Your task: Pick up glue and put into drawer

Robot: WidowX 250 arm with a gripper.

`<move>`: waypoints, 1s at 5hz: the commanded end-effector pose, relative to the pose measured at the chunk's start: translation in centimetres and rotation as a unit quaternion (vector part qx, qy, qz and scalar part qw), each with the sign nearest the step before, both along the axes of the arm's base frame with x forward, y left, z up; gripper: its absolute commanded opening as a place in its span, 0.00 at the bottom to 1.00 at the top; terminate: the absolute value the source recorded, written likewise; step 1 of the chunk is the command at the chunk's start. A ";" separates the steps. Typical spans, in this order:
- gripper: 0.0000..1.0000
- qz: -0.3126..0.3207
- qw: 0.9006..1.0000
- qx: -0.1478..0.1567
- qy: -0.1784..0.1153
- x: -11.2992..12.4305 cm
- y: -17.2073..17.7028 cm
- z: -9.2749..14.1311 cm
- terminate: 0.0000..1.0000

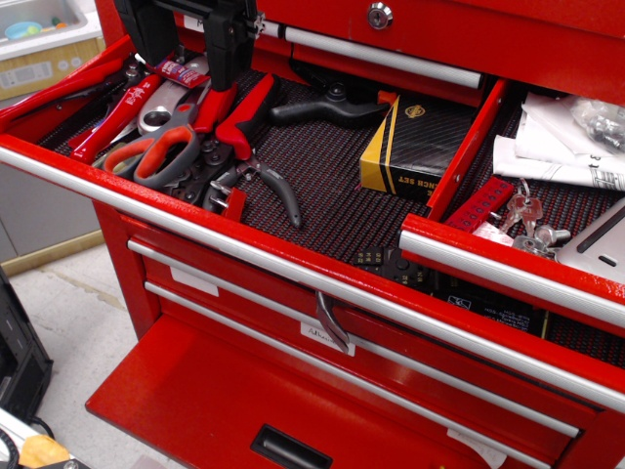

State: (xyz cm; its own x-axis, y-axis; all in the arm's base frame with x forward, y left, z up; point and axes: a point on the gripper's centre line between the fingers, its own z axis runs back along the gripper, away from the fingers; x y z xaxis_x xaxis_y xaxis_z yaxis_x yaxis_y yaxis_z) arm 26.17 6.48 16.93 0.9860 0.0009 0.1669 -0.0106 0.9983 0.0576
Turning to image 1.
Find red grey handled scissors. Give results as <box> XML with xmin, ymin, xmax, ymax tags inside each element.
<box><xmin>103</xmin><ymin>86</ymin><xmax>210</xmax><ymax>190</ymax></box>

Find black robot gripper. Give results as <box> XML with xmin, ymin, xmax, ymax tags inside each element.
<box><xmin>114</xmin><ymin>0</ymin><xmax>263</xmax><ymax>92</ymax></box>

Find silver key bunch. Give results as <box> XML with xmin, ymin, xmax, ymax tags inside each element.
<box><xmin>499</xmin><ymin>178</ymin><xmax>571</xmax><ymax>259</ymax></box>

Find silver metal plate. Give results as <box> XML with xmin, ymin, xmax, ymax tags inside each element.
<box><xmin>556</xmin><ymin>199</ymin><xmax>624</xmax><ymax>283</ymax></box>

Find open right red drawer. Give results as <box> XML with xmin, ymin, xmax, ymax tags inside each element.
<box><xmin>398</xmin><ymin>78</ymin><xmax>625</xmax><ymax>338</ymax></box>

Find grey handled small pliers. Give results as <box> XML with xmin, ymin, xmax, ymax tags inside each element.
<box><xmin>202</xmin><ymin>156</ymin><xmax>302</xmax><ymax>228</ymax></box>

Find white toy sink unit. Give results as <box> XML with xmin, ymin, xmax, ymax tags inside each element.
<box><xmin>1</xmin><ymin>1</ymin><xmax>104</xmax><ymax>101</ymax></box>

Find white folded paper manual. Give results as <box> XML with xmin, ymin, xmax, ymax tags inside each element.
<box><xmin>493</xmin><ymin>93</ymin><xmax>624</xmax><ymax>192</ymax></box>

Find red glue tube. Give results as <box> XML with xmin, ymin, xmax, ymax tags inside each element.
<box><xmin>154</xmin><ymin>60</ymin><xmax>209</xmax><ymax>89</ymax></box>

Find open red bottom drawer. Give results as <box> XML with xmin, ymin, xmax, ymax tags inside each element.
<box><xmin>87</xmin><ymin>316</ymin><xmax>483</xmax><ymax>468</ymax></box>

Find black clamp handle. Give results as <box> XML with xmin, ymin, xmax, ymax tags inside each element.
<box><xmin>269</xmin><ymin>82</ymin><xmax>390</xmax><ymax>128</ymax></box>

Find open red tool drawer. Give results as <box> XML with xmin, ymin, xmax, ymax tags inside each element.
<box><xmin>1</xmin><ymin>41</ymin><xmax>624</xmax><ymax>426</ymax></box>

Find red handled crimping pliers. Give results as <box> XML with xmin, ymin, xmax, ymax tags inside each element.
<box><xmin>160</xmin><ymin>74</ymin><xmax>279</xmax><ymax>207</ymax></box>

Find red tool chest cabinet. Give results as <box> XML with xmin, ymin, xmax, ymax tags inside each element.
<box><xmin>85</xmin><ymin>0</ymin><xmax>625</xmax><ymax>469</ymax></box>

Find red hex key holder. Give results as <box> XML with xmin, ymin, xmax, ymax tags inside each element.
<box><xmin>444</xmin><ymin>177</ymin><xmax>515</xmax><ymax>233</ymax></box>

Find plastic bag of bolts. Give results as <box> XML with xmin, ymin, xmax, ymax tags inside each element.
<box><xmin>570</xmin><ymin>97</ymin><xmax>624</xmax><ymax>153</ymax></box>

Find black case on floor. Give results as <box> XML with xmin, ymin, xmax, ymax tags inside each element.
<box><xmin>1</xmin><ymin>271</ymin><xmax>54</xmax><ymax>421</ymax></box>

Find black crimper die set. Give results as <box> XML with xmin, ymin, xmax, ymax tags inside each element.
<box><xmin>351</xmin><ymin>246</ymin><xmax>433</xmax><ymax>294</ymax></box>

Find black yellow wrench set box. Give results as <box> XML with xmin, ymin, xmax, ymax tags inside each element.
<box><xmin>359</xmin><ymin>95</ymin><xmax>476</xmax><ymax>202</ymax></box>

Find silver utility knife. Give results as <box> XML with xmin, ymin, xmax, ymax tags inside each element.
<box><xmin>137</xmin><ymin>55</ymin><xmax>209</xmax><ymax>135</ymax></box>

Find red handled wire stripper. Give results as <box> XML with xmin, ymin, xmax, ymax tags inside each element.
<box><xmin>69</xmin><ymin>56</ymin><xmax>162</xmax><ymax>165</ymax></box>

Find silver cabinet lock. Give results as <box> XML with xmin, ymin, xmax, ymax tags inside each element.
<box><xmin>367</xmin><ymin>1</ymin><xmax>394</xmax><ymax>30</ymax></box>

